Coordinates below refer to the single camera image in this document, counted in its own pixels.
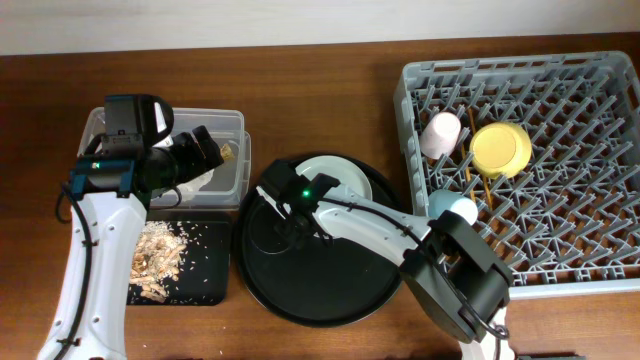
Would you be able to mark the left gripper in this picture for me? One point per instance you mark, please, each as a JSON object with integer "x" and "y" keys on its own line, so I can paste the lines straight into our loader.
{"x": 197, "y": 163}

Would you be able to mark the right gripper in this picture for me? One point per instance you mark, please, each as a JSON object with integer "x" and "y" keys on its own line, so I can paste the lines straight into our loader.
{"x": 284, "y": 229}

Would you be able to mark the white tissue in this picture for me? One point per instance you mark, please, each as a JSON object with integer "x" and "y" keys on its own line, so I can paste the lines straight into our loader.
{"x": 197, "y": 183}

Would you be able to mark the white round plate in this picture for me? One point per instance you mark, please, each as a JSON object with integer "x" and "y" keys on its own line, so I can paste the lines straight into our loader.
{"x": 345, "y": 171}

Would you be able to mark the food scraps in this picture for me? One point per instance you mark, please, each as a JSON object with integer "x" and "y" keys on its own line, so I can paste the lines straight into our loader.
{"x": 170, "y": 264}

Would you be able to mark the light blue cup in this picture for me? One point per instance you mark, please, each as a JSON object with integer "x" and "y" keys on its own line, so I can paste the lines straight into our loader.
{"x": 441, "y": 200}

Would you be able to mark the pink cup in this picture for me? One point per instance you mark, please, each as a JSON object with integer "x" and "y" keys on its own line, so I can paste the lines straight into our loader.
{"x": 440, "y": 135}

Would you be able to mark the wooden chopstick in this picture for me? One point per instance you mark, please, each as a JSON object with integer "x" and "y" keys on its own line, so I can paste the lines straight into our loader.
{"x": 488, "y": 195}
{"x": 467, "y": 172}

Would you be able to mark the yellow bowl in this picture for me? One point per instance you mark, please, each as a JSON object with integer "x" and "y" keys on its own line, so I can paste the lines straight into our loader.
{"x": 501, "y": 148}

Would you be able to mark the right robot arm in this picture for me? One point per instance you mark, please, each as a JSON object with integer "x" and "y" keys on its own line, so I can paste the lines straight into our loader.
{"x": 458, "y": 280}

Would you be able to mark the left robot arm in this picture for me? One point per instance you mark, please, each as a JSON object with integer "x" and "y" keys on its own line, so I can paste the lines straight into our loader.
{"x": 90, "y": 316}

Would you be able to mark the clear plastic waste bin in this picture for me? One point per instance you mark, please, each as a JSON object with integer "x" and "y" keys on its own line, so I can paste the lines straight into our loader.
{"x": 230, "y": 170}

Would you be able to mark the grey dishwasher rack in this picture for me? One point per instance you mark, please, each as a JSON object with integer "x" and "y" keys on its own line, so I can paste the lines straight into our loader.
{"x": 568, "y": 223}

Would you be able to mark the round black serving tray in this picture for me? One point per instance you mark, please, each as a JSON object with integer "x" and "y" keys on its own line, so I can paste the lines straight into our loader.
{"x": 314, "y": 285}

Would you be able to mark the black rectangular tray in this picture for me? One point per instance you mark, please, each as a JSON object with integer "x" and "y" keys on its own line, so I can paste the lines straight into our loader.
{"x": 221, "y": 240}

